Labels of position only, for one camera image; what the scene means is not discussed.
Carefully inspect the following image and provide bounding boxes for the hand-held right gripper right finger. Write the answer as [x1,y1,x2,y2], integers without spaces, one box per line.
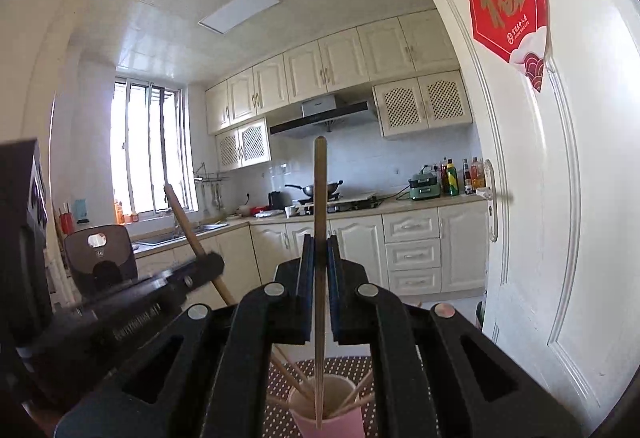
[327,237,583,438]

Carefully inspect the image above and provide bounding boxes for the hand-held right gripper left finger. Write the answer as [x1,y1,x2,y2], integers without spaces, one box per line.
[55,235,316,438]

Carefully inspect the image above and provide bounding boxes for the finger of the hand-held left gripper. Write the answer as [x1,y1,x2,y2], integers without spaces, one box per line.
[129,252,225,303]

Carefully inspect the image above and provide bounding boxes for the single wooden chopstick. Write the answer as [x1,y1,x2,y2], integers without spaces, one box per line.
[313,136,328,429]
[164,184,237,306]

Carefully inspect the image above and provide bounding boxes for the group of wooden chopsticks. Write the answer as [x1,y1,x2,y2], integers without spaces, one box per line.
[267,343,376,419]

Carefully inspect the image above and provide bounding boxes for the pink cup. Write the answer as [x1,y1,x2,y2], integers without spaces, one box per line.
[287,374,368,438]

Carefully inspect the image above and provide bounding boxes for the steel kitchen sink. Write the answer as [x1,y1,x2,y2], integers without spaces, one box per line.
[135,223,228,247]

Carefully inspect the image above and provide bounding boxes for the white base cabinets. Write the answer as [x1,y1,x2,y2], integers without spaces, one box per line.
[132,200,490,313]

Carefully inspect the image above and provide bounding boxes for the gas stove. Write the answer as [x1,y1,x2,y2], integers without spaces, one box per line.
[295,197,383,213]

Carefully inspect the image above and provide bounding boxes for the steel wok with lid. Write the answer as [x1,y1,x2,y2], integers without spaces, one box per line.
[285,180,344,199]

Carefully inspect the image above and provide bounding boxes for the small lattice door cabinet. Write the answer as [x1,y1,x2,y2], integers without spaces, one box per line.
[215,118,272,173]

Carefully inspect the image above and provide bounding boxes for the green electric cooker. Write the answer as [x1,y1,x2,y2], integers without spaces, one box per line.
[408,172,442,200]

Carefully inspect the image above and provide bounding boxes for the kitchen window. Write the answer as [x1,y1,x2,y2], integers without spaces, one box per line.
[111,76,195,219]

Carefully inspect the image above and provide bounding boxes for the range hood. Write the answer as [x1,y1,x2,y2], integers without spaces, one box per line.
[270,95,379,139]

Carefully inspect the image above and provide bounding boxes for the wide lattice door cabinet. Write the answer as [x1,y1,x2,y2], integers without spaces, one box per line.
[373,70,473,139]

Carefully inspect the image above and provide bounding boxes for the white panelled door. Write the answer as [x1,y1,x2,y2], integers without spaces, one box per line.
[400,0,640,424]

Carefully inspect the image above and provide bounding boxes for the ceiling light panel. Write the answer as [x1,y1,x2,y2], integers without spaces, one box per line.
[198,0,281,36]

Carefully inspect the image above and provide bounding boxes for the wall utensil rack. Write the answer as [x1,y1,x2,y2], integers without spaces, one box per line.
[194,163,228,211]

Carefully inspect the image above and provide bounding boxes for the silver door handle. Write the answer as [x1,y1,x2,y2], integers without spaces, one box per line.
[475,159,501,243]

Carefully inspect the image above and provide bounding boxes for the white wall cabinets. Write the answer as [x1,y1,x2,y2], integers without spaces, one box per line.
[205,9,461,135]

